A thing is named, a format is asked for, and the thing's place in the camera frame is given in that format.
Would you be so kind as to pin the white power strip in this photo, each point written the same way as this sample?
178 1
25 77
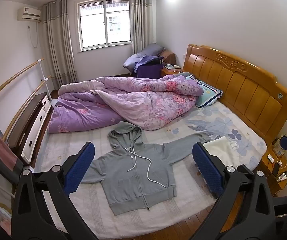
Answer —
283 176

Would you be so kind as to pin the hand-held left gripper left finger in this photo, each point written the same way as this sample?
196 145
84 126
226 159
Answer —
81 165

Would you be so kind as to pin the small white device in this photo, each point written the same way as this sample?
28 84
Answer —
271 158

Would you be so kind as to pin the wooden bed headboard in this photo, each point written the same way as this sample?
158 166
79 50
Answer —
246 87

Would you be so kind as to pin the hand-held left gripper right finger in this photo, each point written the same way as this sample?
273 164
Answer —
208 170

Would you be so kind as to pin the brown grey hanging cloth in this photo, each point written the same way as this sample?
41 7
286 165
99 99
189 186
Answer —
3 152

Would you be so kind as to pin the wooden barre rail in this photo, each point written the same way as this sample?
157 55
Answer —
26 105
11 80

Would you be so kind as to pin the white framed window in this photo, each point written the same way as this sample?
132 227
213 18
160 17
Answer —
103 25

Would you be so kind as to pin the black phone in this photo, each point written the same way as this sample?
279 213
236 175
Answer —
275 170

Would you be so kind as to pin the white wall air conditioner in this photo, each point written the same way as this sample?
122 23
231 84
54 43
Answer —
29 13

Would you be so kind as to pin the purple floral quilt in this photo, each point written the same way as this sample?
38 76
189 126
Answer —
108 100

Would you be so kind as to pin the white folded garment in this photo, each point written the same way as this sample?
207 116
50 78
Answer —
221 147

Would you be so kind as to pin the wooden nightstand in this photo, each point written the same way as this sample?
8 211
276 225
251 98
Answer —
169 72
281 185

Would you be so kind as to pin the colourful small box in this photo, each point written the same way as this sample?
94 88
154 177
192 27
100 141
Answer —
279 148

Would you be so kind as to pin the dark top white drawer cabinet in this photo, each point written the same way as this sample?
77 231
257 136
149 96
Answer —
33 120

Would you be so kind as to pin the grey zip hoodie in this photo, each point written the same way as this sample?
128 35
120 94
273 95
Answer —
133 180

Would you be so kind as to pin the white barre stand post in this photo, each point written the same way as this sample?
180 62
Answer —
44 80

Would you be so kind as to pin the grey striped curtain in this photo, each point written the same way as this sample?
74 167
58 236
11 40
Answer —
143 20
58 42

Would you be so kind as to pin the brown armchair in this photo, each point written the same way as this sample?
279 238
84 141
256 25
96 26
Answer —
168 56

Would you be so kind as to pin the pale floral bed sheet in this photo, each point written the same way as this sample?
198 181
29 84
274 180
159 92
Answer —
208 125

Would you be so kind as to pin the pale blue striped pillow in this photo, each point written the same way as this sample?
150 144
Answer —
208 92

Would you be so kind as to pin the dark purple cloth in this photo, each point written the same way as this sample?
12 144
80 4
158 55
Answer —
149 68

